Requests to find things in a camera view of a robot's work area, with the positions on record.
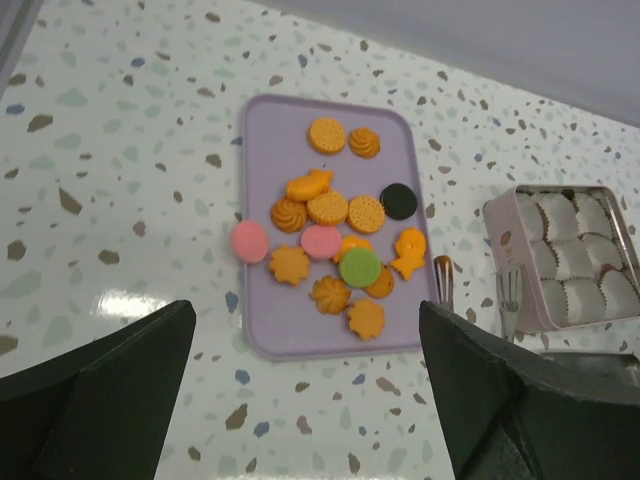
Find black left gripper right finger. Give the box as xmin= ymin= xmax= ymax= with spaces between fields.
xmin=419 ymin=301 xmax=639 ymax=479

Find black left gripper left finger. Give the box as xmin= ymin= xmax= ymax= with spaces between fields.
xmin=1 ymin=300 xmax=196 ymax=479

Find metal serving tongs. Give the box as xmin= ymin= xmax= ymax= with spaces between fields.
xmin=433 ymin=255 xmax=523 ymax=342

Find chocolate chip cookie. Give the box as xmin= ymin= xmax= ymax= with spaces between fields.
xmin=364 ymin=264 xmax=395 ymax=299

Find orange fish cookie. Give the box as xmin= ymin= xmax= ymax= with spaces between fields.
xmin=390 ymin=227 xmax=427 ymax=281
xmin=285 ymin=169 xmax=334 ymax=202

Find green round cookie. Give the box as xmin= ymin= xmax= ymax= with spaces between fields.
xmin=338 ymin=247 xmax=382 ymax=288

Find orange fish cookie hidden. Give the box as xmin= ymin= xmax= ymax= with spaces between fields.
xmin=332 ymin=235 xmax=374 ymax=264

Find pink cookie tin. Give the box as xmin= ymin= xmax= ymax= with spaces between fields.
xmin=483 ymin=185 xmax=639 ymax=333

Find lilac plastic tray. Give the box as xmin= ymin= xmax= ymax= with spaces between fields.
xmin=231 ymin=94 xmax=436 ymax=360

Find swirl flower cookie bottom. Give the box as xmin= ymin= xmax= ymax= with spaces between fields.
xmin=309 ymin=275 xmax=352 ymax=315

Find pink round cookie left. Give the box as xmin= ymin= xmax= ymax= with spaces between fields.
xmin=230 ymin=220 xmax=269 ymax=264

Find pink round cookie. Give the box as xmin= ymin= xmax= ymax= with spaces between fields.
xmin=230 ymin=220 xmax=269 ymax=264
xmin=300 ymin=225 xmax=342 ymax=260

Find flower cookie left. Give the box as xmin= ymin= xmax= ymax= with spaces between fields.
xmin=268 ymin=245 xmax=311 ymax=286

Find black sandwich cookie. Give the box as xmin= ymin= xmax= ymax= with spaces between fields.
xmin=379 ymin=183 xmax=418 ymax=220

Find round dotted biscuit right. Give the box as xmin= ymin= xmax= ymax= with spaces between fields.
xmin=347 ymin=195 xmax=386 ymax=234

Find round dotted biscuit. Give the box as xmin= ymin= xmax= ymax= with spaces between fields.
xmin=347 ymin=195 xmax=386 ymax=234
xmin=306 ymin=190 xmax=349 ymax=226
xmin=307 ymin=117 xmax=346 ymax=155

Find pink round cookie middle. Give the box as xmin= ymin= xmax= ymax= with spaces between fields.
xmin=300 ymin=225 xmax=342 ymax=260

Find swirl cookie left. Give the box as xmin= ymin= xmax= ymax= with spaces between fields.
xmin=270 ymin=197 xmax=308 ymax=233

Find round dotted biscuit middle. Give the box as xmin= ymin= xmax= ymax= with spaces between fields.
xmin=306 ymin=190 xmax=349 ymax=226

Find swirl cookie top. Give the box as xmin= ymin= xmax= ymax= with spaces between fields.
xmin=348 ymin=127 xmax=380 ymax=159

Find round dotted biscuit top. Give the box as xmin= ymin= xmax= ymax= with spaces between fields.
xmin=307 ymin=117 xmax=346 ymax=155

